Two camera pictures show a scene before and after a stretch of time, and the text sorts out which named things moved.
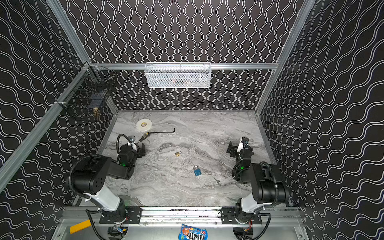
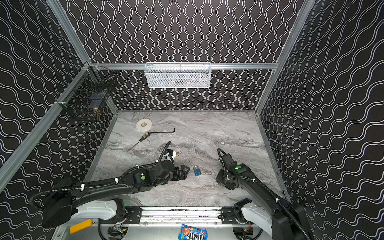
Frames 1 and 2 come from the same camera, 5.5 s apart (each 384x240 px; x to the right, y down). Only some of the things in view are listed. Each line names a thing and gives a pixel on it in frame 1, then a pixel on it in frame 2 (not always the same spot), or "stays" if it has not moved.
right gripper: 236,148 -> 224,177
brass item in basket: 96,112 stays
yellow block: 80,226 stays
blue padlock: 197,171 stays
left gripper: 139,150 -> 178,172
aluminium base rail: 210,216 stays
